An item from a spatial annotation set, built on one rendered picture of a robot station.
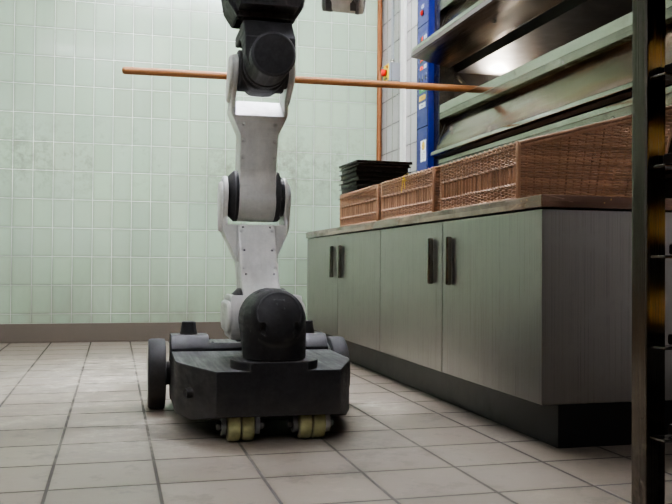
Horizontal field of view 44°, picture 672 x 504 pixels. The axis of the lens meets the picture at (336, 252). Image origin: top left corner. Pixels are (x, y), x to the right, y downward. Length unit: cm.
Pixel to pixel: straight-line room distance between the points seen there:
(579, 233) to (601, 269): 10
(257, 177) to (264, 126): 14
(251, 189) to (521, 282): 78
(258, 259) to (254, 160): 27
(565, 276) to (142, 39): 326
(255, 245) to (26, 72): 264
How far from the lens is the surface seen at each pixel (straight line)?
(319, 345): 248
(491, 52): 381
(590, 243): 203
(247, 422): 199
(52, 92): 471
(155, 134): 467
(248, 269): 228
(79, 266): 462
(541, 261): 197
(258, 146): 234
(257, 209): 234
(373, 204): 334
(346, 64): 493
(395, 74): 462
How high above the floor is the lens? 41
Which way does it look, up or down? 1 degrees up
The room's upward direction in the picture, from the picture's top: straight up
